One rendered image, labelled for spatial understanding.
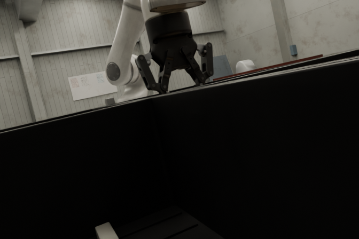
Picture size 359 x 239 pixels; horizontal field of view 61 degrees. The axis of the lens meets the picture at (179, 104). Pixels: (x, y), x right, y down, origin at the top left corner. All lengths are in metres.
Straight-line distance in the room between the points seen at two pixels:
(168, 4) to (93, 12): 10.29
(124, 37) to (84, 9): 9.81
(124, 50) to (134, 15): 0.10
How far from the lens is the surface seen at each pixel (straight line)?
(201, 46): 0.54
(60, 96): 9.93
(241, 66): 11.22
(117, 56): 0.91
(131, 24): 0.88
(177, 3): 0.47
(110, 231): 0.25
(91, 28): 10.55
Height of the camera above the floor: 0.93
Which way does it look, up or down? 3 degrees down
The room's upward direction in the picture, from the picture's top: 13 degrees counter-clockwise
